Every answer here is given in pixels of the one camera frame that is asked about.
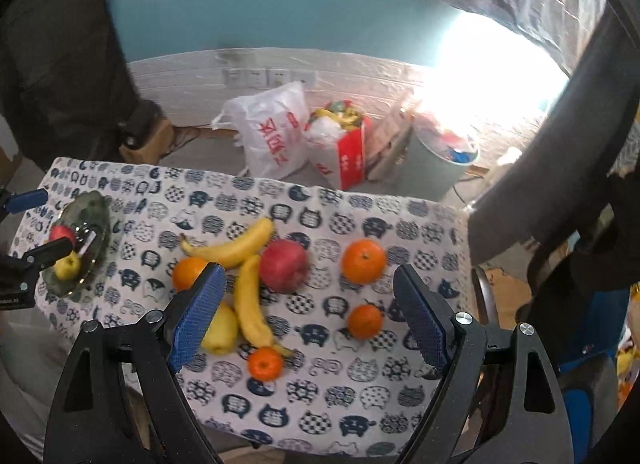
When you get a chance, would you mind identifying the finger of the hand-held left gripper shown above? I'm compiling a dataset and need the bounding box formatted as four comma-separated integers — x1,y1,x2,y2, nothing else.
0,188,49,217
0,236,76,277

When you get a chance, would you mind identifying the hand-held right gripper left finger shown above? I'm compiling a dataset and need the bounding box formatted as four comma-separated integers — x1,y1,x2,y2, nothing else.
44,262,228,464

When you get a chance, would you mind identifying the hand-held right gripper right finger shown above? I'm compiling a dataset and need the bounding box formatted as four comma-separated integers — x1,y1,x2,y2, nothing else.
392,264,573,464

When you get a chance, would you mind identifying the small red apple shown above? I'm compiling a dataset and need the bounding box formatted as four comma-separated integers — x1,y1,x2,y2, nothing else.
49,225,77,249

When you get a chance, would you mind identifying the green glass plate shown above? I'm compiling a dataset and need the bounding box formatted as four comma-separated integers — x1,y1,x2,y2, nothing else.
39,191,112,297

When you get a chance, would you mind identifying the large orange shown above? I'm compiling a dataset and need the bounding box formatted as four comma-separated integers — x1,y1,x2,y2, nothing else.
341,239,387,285

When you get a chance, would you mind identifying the yellow banana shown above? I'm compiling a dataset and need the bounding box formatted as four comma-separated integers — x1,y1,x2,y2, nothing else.
179,216,275,270
234,255,293,357

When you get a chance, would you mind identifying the small yellow pear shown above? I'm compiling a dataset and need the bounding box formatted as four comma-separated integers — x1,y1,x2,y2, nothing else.
53,250,82,281

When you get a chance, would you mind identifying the large yellow pear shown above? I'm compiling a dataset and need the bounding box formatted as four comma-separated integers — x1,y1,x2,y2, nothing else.
200,301,241,356

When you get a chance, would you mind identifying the medium orange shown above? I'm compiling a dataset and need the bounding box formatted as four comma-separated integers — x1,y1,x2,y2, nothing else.
172,256,211,293

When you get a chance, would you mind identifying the small orange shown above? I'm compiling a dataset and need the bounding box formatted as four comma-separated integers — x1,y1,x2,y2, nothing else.
248,346,284,382
347,304,384,340

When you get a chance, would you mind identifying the large red apple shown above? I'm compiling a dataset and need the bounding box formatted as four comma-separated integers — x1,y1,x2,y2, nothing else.
259,239,311,294

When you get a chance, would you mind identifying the cat print tablecloth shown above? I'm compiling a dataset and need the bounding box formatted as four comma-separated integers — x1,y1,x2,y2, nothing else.
10,158,476,460

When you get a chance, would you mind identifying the black cylindrical device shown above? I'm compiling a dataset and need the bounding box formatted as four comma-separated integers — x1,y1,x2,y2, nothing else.
119,100,163,150

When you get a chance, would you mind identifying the wooden box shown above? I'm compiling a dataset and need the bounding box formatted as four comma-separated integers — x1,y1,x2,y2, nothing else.
120,116,176,165

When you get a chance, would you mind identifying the pale green trash bin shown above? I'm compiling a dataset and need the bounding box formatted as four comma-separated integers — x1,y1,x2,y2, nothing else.
400,119,481,205

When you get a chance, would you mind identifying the dark curtain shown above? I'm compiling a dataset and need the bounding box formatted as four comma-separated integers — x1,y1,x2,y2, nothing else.
0,0,146,170

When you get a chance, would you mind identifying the blue cloth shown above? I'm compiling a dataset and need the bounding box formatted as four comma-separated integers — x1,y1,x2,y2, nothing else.
557,289,631,445

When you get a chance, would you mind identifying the red and white box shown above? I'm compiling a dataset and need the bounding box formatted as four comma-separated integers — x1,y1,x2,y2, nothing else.
306,100,368,191

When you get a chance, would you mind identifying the cardboard box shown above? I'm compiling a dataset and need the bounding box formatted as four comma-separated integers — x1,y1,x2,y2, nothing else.
367,104,416,180

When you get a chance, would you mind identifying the white plastic container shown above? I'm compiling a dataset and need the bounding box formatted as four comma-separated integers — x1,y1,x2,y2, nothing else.
497,146,523,170

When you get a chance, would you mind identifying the white plastic bag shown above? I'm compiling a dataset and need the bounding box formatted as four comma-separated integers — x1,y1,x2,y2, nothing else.
211,81,312,180

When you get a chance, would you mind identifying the black office chair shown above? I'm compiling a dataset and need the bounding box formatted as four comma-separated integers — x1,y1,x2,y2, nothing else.
470,0,640,464

